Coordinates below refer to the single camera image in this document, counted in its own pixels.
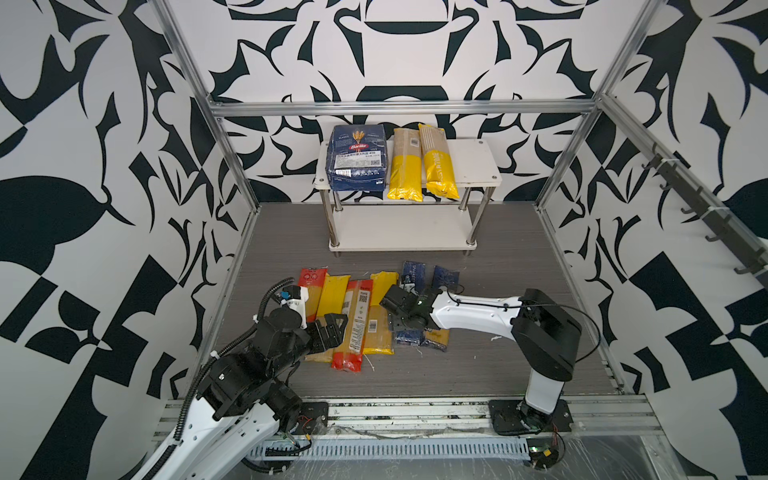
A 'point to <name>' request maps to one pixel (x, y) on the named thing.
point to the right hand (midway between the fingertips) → (402, 318)
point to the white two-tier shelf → (416, 227)
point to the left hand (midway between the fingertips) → (334, 316)
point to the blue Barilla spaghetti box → (414, 273)
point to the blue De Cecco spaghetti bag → (443, 277)
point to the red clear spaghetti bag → (356, 301)
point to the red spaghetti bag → (314, 280)
